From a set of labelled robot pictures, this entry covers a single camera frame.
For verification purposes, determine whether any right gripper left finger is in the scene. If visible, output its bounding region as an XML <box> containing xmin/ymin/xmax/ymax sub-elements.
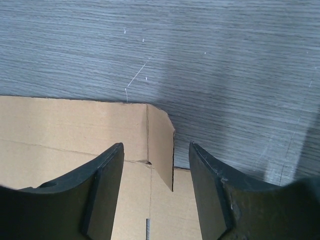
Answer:
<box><xmin>0</xmin><ymin>143</ymin><xmax>125</xmax><ymax>240</ymax></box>

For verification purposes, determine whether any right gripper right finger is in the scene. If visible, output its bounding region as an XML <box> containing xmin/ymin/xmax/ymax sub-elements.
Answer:
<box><xmin>188</xmin><ymin>142</ymin><xmax>320</xmax><ymax>240</ymax></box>

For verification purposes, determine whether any brown cardboard box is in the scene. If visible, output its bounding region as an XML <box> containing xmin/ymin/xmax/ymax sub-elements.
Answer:
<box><xmin>0</xmin><ymin>96</ymin><xmax>202</xmax><ymax>240</ymax></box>

